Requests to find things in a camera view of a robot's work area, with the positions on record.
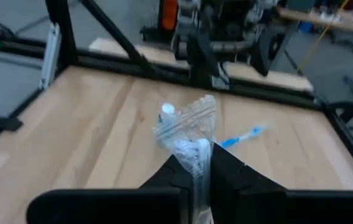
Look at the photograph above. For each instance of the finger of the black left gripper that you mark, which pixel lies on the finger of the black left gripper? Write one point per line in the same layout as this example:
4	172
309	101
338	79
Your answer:
269	49
203	59

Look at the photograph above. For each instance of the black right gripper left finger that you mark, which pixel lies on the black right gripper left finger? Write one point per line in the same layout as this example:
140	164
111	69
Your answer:
117	208

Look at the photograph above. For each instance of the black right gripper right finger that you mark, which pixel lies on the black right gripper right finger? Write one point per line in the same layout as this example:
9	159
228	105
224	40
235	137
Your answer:
273	208

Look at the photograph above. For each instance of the blue mouthwash bottle white cap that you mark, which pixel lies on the blue mouthwash bottle white cap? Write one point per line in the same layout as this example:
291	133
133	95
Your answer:
167	109

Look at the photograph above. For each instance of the blue white toothbrush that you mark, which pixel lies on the blue white toothbrush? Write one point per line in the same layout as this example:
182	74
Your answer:
230	142

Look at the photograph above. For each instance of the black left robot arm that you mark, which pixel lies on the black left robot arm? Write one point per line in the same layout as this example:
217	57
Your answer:
226	15

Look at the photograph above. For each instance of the wooden office desk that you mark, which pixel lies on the wooden office desk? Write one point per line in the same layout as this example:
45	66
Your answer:
300	15

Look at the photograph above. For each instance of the orange plastic object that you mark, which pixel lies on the orange plastic object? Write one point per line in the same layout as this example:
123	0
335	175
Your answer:
169	14

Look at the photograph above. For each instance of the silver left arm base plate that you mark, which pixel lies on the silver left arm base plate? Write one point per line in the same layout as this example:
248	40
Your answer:
220	83

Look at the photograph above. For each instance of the black aluminium table frame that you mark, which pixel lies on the black aluminium table frame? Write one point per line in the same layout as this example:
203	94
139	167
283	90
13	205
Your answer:
61	31

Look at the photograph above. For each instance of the silver aluminium bracket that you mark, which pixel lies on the silver aluminium bracket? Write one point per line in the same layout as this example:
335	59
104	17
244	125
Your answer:
50	56

